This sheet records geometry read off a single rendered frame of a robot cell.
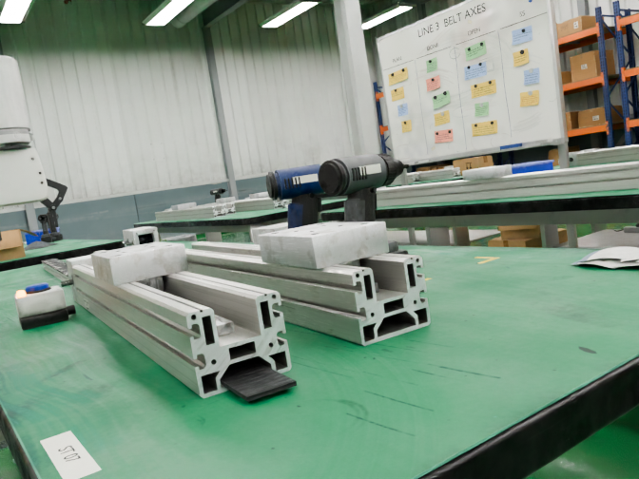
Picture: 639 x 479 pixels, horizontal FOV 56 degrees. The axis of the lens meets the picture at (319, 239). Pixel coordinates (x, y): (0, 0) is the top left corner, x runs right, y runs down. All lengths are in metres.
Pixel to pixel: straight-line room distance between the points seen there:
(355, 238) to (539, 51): 3.21
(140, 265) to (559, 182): 1.72
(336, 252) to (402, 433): 0.32
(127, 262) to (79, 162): 11.88
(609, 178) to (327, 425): 1.84
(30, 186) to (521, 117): 3.20
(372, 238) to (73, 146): 12.10
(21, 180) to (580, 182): 1.77
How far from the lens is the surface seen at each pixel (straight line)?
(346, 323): 0.70
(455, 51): 4.30
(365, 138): 9.37
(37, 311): 1.21
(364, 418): 0.50
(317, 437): 0.48
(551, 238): 4.65
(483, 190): 2.53
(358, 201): 0.98
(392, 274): 0.73
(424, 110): 4.49
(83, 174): 12.72
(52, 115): 12.76
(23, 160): 1.22
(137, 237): 2.34
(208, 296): 0.75
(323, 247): 0.72
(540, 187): 2.36
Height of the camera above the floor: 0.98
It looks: 6 degrees down
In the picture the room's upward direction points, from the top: 9 degrees counter-clockwise
